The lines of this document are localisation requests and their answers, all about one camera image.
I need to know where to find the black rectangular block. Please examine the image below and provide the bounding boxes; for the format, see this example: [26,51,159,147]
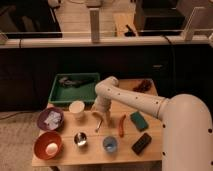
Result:
[132,133,152,155]

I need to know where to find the left white upright post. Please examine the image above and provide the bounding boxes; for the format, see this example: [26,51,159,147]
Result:
[89,8,100,43]

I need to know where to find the light wooden table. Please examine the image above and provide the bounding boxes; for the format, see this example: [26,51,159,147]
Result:
[32,80,162,167]

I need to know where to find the blue glass cup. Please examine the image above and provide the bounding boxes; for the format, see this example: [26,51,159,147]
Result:
[102,136,118,153]

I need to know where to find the green plastic tray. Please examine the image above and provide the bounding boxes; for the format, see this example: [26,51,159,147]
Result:
[48,73,100,106]

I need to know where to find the white horizontal rail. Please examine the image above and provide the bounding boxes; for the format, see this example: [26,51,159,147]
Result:
[0,35,213,49]

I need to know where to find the small steel cup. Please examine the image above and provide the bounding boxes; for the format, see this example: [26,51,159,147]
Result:
[74,132,87,147]

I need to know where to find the crumpled white plastic wrap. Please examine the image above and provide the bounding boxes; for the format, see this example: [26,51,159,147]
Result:
[44,111,62,130]

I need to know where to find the dark tool in tray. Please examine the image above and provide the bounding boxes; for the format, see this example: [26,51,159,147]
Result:
[59,77,93,88]

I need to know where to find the red chili pepper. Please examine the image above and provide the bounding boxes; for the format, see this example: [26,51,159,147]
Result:
[118,114,126,137]

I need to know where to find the teal sponge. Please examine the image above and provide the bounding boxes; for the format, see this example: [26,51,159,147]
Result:
[130,112,148,131]

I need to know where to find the purple bowl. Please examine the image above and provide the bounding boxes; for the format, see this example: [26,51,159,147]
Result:
[37,107,64,131]

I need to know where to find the red bowl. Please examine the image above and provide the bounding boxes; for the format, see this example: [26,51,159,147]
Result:
[34,131,62,160]

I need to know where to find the dark grape bunch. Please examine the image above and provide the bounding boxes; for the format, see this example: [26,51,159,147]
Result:
[133,79,152,93]

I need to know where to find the white upright post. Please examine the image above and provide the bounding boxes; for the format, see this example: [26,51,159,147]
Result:
[89,8,100,43]
[182,7,205,41]

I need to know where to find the black object on far table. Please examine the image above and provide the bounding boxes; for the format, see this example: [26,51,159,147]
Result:
[124,25,136,37]

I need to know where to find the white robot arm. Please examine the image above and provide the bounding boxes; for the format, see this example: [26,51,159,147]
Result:
[94,76,213,171]

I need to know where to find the right white upright post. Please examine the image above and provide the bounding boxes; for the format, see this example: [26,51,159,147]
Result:
[182,7,205,41]

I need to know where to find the white egg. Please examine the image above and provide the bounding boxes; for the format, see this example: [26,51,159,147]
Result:
[46,143,57,155]

